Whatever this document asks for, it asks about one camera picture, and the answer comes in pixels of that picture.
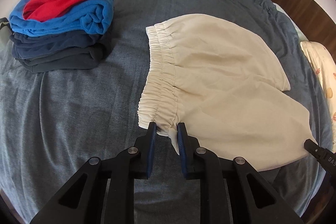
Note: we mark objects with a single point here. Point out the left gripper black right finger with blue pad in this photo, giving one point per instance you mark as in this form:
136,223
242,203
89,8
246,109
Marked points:
232,191

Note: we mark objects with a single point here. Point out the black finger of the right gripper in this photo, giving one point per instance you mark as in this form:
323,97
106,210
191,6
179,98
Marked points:
324,156

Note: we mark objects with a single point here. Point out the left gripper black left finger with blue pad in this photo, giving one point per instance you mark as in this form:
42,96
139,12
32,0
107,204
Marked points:
102,191

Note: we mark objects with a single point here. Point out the beige elastic-waist shorts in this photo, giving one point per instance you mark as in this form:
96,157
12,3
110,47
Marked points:
229,89

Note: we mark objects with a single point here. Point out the grey-blue bed cover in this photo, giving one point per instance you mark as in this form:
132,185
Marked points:
52,122

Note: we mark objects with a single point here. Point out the cream patterned pillow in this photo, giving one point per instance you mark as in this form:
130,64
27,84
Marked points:
323,66

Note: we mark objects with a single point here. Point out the dark wooden headboard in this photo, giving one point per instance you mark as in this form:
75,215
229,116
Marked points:
312,20

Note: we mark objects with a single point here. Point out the dark grey folded garment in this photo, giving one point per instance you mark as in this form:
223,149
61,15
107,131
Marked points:
71,58

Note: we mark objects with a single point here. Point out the navy folded garment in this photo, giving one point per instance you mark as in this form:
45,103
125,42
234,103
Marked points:
28,47

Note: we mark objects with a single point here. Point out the blue folded fleece garment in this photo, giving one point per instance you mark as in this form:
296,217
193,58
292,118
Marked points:
91,16

